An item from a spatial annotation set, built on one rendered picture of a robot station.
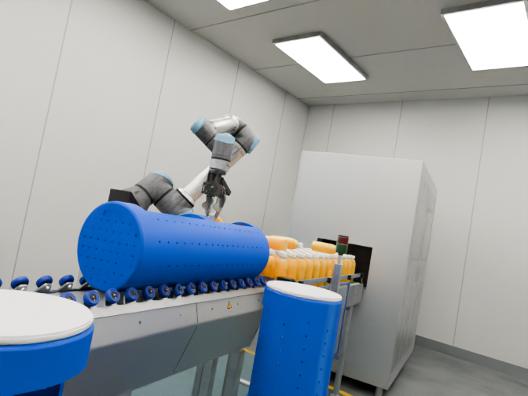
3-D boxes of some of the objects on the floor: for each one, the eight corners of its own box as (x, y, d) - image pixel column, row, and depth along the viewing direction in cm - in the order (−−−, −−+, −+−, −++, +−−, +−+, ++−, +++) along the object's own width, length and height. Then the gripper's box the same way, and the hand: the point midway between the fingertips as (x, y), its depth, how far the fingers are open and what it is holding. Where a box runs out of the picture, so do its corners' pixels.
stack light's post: (300, 467, 220) (334, 263, 227) (303, 463, 223) (336, 262, 230) (307, 470, 218) (341, 264, 225) (309, 466, 221) (343, 264, 228)
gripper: (202, 167, 184) (192, 214, 183) (223, 170, 179) (214, 218, 177) (212, 171, 192) (203, 216, 190) (232, 174, 186) (224, 220, 185)
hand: (212, 214), depth 186 cm, fingers closed on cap, 4 cm apart
